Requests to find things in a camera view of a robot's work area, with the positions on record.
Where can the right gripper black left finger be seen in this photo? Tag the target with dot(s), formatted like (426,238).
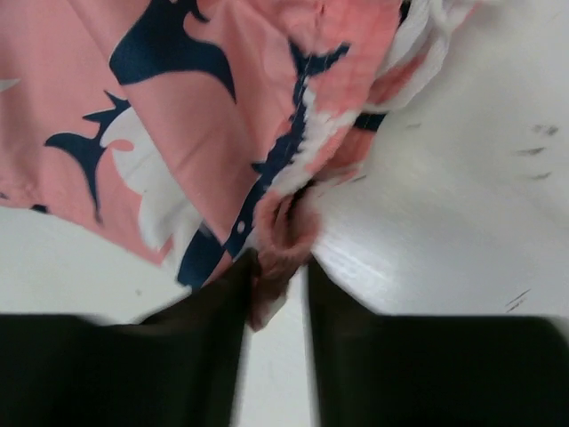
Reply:
(177,367)

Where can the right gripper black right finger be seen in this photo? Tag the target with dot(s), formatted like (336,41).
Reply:
(375,369)

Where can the pink shark print shorts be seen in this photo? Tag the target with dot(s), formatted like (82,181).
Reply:
(190,131)

